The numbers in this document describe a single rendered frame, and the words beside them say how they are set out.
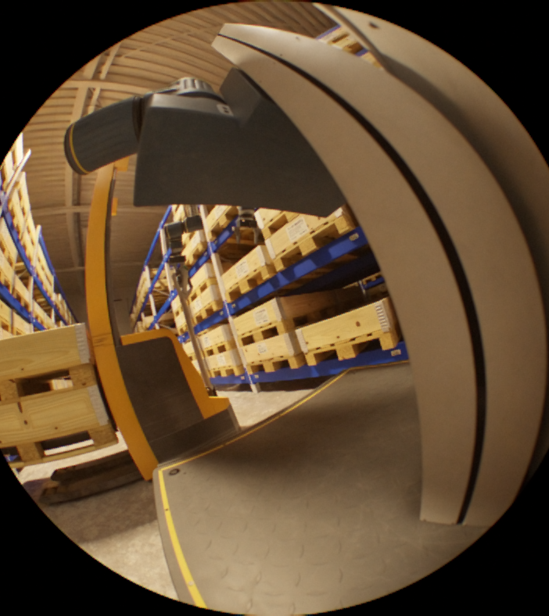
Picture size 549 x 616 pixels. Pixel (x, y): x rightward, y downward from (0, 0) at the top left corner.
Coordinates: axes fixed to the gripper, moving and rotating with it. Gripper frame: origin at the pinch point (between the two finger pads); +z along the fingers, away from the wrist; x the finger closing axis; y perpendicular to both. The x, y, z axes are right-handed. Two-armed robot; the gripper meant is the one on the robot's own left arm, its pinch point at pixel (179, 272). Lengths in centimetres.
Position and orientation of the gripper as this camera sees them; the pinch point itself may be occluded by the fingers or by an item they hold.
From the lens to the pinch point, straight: 171.1
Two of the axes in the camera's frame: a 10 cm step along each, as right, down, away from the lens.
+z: 0.2, 9.3, 3.7
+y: -0.6, -3.7, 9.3
